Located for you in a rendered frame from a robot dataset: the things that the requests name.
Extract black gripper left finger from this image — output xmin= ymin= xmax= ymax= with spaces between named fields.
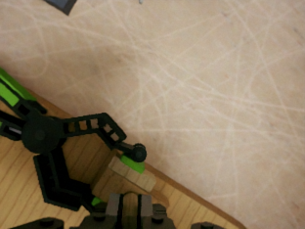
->
xmin=9 ymin=194 xmax=123 ymax=229

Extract dark grey shallow tray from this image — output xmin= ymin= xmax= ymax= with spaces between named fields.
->
xmin=43 ymin=0 xmax=77 ymax=16

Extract tan wood-grain board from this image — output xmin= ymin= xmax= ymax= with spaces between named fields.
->
xmin=0 ymin=86 xmax=247 ymax=229

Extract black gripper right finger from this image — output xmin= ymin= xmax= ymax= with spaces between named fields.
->
xmin=137 ymin=194 xmax=226 ymax=229

